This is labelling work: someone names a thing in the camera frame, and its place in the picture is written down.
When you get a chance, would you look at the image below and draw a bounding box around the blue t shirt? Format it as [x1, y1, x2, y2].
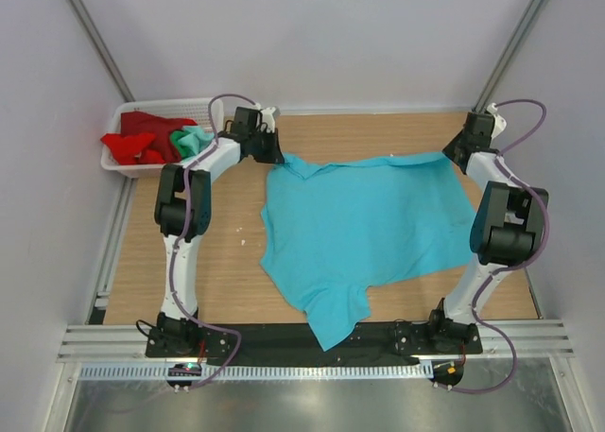
[260, 152, 475, 350]

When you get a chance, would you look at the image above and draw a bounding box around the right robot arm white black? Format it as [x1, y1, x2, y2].
[425, 104, 549, 354]

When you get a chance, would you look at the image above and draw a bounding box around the right aluminium corner post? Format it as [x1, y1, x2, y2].
[473, 0, 550, 112]

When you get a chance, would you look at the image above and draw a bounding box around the dark red t shirt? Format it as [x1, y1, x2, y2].
[120, 112, 197, 164]

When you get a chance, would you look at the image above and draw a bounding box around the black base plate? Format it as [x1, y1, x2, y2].
[145, 320, 483, 368]

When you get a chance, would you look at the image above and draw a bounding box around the left aluminium corner post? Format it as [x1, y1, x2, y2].
[66, 0, 135, 102]

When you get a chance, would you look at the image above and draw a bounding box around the grey slotted cable duct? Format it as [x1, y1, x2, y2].
[78, 361, 433, 382]

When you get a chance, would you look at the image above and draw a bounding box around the mint green t shirt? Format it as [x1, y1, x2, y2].
[169, 126, 214, 159]

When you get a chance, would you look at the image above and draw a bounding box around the aluminium corner post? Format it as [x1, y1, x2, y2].
[66, 0, 135, 102]
[473, 0, 550, 112]

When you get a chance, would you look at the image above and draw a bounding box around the white plastic laundry basket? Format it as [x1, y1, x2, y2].
[100, 98, 224, 178]

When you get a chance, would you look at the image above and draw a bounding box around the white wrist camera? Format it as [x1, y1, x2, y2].
[486, 103, 507, 139]
[257, 104, 281, 133]

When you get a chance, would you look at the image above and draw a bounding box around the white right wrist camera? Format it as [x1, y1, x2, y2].
[486, 103, 507, 139]

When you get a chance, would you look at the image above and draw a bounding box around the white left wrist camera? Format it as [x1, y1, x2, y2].
[257, 104, 281, 133]

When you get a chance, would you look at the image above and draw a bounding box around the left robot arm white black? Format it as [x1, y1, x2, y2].
[146, 104, 285, 357]

